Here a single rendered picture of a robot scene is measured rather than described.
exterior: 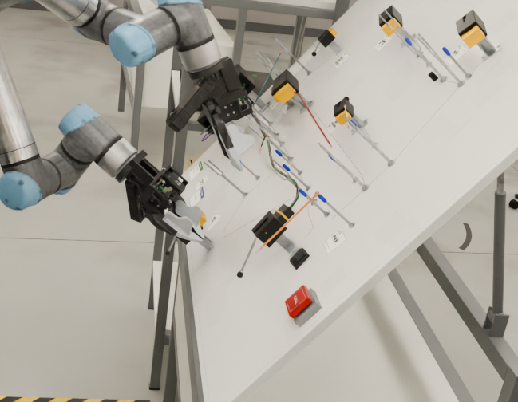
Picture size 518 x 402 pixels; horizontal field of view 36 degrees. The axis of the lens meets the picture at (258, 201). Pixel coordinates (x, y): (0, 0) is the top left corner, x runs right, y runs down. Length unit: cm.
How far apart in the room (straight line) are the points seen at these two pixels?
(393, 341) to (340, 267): 56
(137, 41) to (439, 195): 59
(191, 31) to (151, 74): 322
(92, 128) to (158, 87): 315
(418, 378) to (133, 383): 141
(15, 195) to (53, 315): 191
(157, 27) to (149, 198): 35
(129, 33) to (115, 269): 244
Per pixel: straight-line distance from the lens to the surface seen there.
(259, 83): 279
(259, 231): 163
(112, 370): 312
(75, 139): 161
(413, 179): 153
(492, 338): 176
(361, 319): 208
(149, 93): 474
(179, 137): 256
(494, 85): 159
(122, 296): 357
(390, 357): 196
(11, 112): 154
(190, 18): 149
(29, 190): 153
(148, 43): 143
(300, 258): 161
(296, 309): 146
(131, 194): 163
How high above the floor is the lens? 185
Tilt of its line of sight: 23 degrees down
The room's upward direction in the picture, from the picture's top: 9 degrees clockwise
